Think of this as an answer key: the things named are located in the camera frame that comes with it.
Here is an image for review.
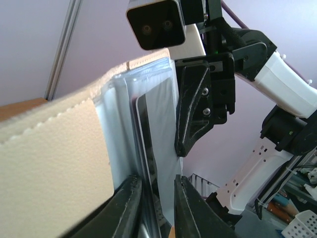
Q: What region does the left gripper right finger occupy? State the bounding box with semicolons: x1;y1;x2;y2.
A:
174;175;238;238

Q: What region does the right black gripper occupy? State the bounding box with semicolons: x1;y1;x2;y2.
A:
175;53;235;157

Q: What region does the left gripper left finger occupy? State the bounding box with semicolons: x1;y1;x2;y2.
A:
63;175;143;238

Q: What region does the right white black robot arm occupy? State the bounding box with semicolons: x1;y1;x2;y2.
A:
175;0;317;226

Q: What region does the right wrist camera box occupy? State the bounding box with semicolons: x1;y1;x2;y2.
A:
126;0;186;51

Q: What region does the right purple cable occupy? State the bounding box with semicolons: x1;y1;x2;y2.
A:
220;0;251;30

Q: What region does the left aluminium corner post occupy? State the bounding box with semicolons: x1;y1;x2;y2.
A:
44;0;83;101

